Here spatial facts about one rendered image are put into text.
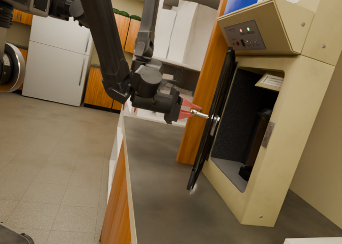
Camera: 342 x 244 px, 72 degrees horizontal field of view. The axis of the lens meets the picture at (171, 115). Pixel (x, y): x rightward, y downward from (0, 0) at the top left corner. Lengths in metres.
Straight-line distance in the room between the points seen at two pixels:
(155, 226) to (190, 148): 0.46
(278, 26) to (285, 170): 0.37
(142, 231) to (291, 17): 0.59
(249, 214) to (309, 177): 0.48
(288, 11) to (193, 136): 0.56
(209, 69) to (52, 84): 4.85
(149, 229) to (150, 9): 0.78
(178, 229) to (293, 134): 0.38
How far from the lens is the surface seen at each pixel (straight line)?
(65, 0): 1.22
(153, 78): 0.60
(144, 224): 0.61
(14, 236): 1.65
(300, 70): 0.67
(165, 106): 0.66
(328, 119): 1.13
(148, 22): 1.00
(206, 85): 0.95
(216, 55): 0.95
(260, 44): 0.73
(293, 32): 0.65
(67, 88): 5.53
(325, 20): 0.71
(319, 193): 1.12
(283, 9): 0.63
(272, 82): 0.76
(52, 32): 5.54
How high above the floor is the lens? 1.30
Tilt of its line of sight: 11 degrees down
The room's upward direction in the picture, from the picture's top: 15 degrees clockwise
